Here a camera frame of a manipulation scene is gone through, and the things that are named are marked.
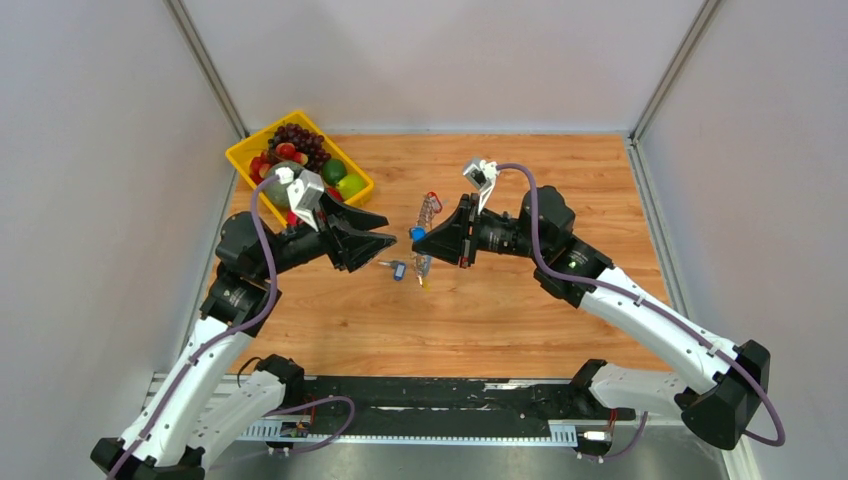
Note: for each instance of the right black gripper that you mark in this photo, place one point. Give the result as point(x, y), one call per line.
point(450, 241)

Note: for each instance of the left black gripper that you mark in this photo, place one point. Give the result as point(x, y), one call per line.
point(354, 251)

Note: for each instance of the metal key plate blue handle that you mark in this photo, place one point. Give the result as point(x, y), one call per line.
point(421, 262)

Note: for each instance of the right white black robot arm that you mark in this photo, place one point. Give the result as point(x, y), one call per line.
point(715, 387)

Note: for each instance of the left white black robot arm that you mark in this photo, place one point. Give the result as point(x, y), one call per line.
point(177, 436)

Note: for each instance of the key with blue tag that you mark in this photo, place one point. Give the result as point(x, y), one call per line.
point(417, 233)

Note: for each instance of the light green apple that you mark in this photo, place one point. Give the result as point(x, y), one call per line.
point(350, 185)

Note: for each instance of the loose key blue tag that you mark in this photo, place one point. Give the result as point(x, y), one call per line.
point(398, 268)

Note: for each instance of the red pink apple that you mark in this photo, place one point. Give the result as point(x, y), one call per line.
point(292, 219)

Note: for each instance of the dark green lime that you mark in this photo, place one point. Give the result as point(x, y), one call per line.
point(333, 171)

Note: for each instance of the dark purple grape bunch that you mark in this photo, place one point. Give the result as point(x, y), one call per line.
point(293, 142)

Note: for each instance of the yellow plastic fruit basket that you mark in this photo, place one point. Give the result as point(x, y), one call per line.
point(241, 154)

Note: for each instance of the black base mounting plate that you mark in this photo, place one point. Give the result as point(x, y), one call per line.
point(445, 411)

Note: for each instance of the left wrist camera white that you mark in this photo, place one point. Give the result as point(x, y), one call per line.
point(304, 193)

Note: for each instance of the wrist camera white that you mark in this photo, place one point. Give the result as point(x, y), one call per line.
point(304, 193)
point(482, 175)

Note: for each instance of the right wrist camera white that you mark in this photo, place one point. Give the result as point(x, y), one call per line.
point(482, 175)

